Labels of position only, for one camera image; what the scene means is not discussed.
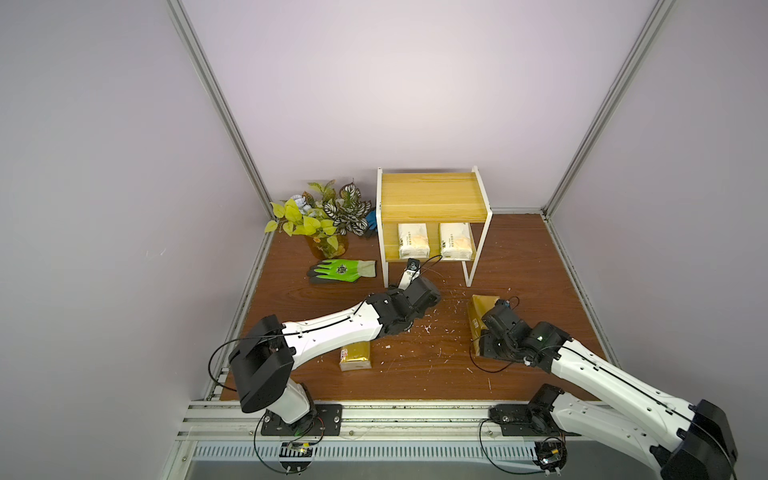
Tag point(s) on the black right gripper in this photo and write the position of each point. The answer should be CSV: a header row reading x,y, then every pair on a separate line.
x,y
495,315

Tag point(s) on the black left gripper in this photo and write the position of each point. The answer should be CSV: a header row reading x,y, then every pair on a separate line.
x,y
392,292

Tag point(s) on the gold tissue pack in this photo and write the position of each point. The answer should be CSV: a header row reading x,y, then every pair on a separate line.
x,y
355,357
479,305

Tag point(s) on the white tissue pack green edge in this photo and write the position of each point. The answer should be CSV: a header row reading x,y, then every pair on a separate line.
x,y
413,241

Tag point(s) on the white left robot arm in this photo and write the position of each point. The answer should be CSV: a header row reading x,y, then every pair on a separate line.
x,y
263,361

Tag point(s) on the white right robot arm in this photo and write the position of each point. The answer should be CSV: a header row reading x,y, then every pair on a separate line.
x,y
673,437

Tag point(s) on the green and black work glove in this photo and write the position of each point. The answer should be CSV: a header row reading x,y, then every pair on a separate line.
x,y
341,271

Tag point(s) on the amber translucent plastic vase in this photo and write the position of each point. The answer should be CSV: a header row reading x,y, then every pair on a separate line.
x,y
325,248

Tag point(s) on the blue and grey work glove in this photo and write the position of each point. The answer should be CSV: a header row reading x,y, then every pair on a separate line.
x,y
372,225

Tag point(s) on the artificial green leafy plant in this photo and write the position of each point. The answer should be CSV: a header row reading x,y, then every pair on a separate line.
x,y
323,211

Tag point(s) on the right small circuit board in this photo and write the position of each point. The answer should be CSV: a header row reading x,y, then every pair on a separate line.
x,y
550,455

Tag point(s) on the small circuit board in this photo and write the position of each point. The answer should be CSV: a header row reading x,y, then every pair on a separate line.
x,y
550,455
295,457

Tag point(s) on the left small circuit board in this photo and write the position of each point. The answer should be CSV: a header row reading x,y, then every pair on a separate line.
x,y
295,457

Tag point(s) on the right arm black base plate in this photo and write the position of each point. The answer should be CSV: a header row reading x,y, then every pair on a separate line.
x,y
524,420

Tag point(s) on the white frame wooden two-tier shelf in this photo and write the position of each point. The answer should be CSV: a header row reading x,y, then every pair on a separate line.
x,y
431,198

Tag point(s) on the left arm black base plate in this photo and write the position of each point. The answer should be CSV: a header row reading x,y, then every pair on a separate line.
x,y
322,420

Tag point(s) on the aluminium front rail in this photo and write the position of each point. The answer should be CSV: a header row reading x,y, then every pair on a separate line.
x,y
431,431

